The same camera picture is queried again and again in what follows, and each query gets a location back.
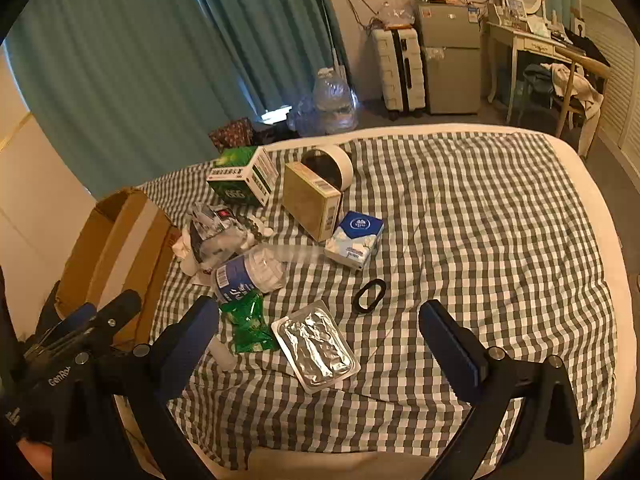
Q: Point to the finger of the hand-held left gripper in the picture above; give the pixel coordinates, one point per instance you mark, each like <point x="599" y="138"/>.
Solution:
<point x="120" y="307"/>
<point x="80" y="316"/>

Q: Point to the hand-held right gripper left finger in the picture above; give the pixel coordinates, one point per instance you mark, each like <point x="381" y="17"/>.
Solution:
<point x="200" y="330"/>

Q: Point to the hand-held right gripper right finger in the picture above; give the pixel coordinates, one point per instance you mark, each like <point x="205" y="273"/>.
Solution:
<point x="452" y="347"/>

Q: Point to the white tube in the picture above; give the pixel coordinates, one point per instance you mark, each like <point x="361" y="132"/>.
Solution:
<point x="224" y="356"/>

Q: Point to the brown cardboard box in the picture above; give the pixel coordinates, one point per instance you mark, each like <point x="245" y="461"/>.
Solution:
<point x="125" y="260"/>

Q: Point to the tan box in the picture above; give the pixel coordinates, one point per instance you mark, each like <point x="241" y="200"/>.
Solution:
<point x="305" y="197"/>

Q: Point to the person's left forearm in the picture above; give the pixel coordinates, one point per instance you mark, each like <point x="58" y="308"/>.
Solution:
<point x="36" y="460"/>

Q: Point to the green snack packet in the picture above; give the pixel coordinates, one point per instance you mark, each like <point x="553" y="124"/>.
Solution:
<point x="248" y="326"/>

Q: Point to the crushed plastic water bottle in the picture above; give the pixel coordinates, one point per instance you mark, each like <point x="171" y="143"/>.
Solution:
<point x="242" y="276"/>

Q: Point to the clear plastic wrapper red label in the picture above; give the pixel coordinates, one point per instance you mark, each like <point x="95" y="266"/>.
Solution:
<point x="215" y="230"/>

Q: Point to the grey white checkered blanket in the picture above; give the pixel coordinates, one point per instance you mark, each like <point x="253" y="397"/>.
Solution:
<point x="450" y="235"/>

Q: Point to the silver foil tray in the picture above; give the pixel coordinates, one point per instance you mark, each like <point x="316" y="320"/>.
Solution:
<point x="316" y="347"/>

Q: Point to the blue white tissue pack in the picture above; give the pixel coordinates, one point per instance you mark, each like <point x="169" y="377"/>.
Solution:
<point x="356" y="236"/>

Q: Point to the green carton box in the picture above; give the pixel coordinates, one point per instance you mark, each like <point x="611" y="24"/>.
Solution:
<point x="240" y="165"/>

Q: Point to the patterned gift bag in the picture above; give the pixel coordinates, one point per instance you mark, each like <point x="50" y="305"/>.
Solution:
<point x="232" y="133"/>

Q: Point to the black bag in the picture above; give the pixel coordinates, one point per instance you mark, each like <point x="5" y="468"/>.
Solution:
<point x="270" y="135"/>

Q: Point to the clear plastic bag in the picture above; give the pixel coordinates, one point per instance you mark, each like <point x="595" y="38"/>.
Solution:
<point x="302" y="117"/>

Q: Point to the teal curtain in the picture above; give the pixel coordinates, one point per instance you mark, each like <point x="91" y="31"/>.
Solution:
<point x="125" y="60"/>

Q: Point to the large clear water jug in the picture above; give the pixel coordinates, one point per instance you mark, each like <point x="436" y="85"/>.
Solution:
<point x="342" y="119"/>
<point x="330" y="87"/>

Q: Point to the grey blue clothes pile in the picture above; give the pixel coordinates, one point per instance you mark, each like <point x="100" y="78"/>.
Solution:
<point x="537" y="77"/>

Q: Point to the white suitcase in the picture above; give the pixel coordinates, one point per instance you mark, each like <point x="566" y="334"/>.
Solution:
<point x="387" y="70"/>

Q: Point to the grey mini fridge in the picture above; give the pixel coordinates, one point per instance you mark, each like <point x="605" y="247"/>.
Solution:
<point x="450" y="60"/>

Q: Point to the white garment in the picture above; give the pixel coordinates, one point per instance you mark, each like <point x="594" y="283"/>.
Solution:
<point x="575" y="85"/>

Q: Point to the white louvered wardrobe door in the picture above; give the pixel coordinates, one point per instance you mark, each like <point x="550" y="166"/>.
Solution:
<point x="620" y="85"/>

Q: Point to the wooden chair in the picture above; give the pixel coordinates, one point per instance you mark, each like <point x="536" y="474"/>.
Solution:
<point x="596" y="67"/>

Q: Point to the white dressing table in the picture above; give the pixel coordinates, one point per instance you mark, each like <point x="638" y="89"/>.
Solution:
<point x="530" y="42"/>

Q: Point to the black garment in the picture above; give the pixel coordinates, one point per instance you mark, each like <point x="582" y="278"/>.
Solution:
<point x="590" y="45"/>

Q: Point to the plastic bag with goods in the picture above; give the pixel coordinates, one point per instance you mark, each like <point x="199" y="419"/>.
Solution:
<point x="397" y="16"/>

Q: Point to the small picture frame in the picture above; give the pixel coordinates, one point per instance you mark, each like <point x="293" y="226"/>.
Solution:
<point x="515" y="6"/>

